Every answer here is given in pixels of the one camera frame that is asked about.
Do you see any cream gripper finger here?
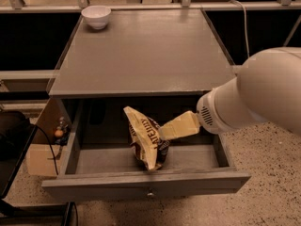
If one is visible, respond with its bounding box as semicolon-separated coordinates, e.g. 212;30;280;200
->
158;111;200;140

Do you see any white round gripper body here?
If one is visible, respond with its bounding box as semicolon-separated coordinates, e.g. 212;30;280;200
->
197;89;231;134

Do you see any brown and cream chip bag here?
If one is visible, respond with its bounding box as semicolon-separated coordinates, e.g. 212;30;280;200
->
123;106;170;170

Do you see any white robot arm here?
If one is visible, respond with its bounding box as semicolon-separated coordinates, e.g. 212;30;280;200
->
159;47;301;140

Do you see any grey cabinet with counter top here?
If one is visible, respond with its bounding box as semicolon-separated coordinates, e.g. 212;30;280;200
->
50;9;234;149

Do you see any grey open top drawer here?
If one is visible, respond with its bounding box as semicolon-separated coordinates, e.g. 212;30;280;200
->
42;126;250;202

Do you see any small figurine with orange ball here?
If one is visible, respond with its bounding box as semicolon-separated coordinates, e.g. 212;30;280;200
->
55;117;70;146

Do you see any white ceramic bowl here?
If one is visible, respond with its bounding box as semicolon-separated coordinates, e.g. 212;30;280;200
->
81;6;111;29

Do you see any cardboard box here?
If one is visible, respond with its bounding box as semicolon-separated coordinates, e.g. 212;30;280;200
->
26;99;67;177

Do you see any black chair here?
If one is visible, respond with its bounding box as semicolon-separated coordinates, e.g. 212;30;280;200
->
0;111;36;199

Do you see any black cable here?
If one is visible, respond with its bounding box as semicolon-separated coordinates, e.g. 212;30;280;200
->
35;123;60;176

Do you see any metal rail frame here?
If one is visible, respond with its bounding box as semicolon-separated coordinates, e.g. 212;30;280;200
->
0;0;301;92

